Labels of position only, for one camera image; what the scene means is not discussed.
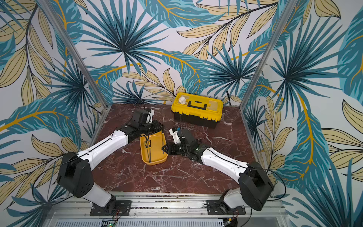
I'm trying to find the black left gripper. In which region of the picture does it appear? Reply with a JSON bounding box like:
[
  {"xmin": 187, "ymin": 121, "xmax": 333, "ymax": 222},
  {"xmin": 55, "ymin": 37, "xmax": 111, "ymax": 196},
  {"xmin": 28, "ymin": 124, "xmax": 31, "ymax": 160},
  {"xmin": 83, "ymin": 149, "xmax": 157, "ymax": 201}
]
[{"xmin": 139, "ymin": 119, "xmax": 165, "ymax": 136}]

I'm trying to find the yellow plastic storage tray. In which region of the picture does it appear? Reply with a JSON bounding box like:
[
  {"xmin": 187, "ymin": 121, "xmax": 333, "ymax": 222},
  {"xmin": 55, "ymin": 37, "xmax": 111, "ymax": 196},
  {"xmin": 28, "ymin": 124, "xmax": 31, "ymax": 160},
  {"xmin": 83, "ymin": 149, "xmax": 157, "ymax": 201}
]
[{"xmin": 140, "ymin": 131, "xmax": 168, "ymax": 166}]

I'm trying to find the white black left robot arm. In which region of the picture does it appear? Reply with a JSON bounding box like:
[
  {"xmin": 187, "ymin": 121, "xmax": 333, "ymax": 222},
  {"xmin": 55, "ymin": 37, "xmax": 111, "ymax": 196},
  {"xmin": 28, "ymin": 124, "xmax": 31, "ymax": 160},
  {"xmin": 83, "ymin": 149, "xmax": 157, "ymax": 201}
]
[{"xmin": 57, "ymin": 108, "xmax": 164, "ymax": 213}]

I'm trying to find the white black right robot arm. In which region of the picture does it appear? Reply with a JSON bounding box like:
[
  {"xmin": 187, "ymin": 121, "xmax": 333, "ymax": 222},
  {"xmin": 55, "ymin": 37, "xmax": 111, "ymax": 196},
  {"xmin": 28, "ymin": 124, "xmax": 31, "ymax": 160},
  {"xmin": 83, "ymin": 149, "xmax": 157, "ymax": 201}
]
[{"xmin": 162, "ymin": 127, "xmax": 274, "ymax": 211}]

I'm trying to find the yellow black toolbox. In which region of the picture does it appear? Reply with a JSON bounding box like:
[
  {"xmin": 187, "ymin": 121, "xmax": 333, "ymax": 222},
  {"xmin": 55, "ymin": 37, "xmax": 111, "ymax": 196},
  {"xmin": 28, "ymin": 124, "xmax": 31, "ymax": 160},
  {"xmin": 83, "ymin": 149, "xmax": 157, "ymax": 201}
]
[{"xmin": 171, "ymin": 92, "xmax": 223, "ymax": 129}]

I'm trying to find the white tape roll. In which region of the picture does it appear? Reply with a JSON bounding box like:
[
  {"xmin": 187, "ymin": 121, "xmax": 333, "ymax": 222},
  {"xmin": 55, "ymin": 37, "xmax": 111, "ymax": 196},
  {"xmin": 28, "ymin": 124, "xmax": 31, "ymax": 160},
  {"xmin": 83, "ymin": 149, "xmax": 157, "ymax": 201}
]
[{"xmin": 178, "ymin": 96, "xmax": 186, "ymax": 105}]

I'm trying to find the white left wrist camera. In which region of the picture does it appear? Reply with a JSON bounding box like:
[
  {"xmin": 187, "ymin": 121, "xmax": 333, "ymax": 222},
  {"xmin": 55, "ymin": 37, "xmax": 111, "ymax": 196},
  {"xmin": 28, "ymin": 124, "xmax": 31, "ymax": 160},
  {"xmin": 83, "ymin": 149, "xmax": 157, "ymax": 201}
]
[{"xmin": 147, "ymin": 108, "xmax": 155, "ymax": 123}]

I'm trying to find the aluminium front rail frame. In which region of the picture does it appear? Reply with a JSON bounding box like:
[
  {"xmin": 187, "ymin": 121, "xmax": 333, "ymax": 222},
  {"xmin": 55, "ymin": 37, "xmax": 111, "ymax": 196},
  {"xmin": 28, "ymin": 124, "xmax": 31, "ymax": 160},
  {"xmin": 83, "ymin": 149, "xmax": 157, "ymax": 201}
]
[{"xmin": 43, "ymin": 192, "xmax": 292, "ymax": 227}]

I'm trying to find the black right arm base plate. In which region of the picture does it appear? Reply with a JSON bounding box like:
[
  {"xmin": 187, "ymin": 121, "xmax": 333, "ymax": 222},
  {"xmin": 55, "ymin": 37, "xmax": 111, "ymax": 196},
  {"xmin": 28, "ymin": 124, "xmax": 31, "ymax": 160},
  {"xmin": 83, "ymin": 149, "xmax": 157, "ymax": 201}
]
[{"xmin": 203, "ymin": 200, "xmax": 246, "ymax": 216}]

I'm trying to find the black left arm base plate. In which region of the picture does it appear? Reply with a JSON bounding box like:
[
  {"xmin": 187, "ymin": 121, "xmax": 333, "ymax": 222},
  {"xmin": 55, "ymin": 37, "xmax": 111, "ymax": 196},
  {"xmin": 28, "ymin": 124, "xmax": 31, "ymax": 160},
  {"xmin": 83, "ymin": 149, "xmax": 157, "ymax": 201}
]
[{"xmin": 90, "ymin": 200, "xmax": 132, "ymax": 217}]

